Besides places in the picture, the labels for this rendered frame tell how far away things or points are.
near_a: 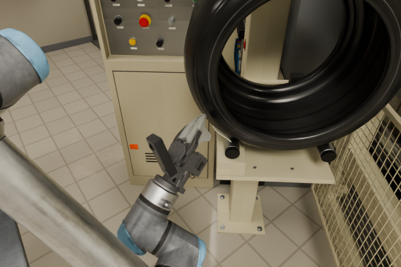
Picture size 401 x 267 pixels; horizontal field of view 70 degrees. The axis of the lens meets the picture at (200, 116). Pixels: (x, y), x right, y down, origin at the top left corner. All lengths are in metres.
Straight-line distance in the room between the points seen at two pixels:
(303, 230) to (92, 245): 1.42
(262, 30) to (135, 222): 0.73
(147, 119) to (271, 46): 0.80
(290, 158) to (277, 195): 0.96
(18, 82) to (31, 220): 0.24
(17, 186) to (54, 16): 3.64
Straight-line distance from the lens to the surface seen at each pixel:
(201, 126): 0.74
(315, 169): 1.01
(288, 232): 1.82
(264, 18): 1.05
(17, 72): 0.60
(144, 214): 0.74
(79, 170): 2.21
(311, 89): 1.06
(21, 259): 1.14
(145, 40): 1.41
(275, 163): 0.99
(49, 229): 0.58
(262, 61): 1.10
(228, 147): 0.85
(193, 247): 0.77
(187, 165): 0.74
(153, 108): 1.53
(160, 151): 0.70
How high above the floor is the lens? 1.49
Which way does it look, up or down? 36 degrees down
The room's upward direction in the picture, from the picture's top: straight up
